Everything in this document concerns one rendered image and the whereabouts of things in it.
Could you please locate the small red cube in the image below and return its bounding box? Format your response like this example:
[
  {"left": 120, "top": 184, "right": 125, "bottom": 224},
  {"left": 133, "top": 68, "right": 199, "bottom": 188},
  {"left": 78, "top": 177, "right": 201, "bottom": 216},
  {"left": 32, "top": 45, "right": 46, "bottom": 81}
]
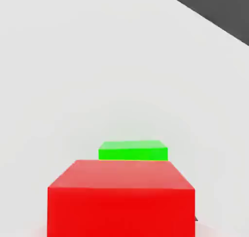
[{"left": 47, "top": 159, "right": 196, "bottom": 237}]

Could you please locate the small green cube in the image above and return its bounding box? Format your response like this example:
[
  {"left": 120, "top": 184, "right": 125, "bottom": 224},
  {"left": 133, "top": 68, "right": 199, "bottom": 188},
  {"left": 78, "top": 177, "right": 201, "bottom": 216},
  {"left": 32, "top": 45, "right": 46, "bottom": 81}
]
[{"left": 98, "top": 140, "right": 168, "bottom": 162}]

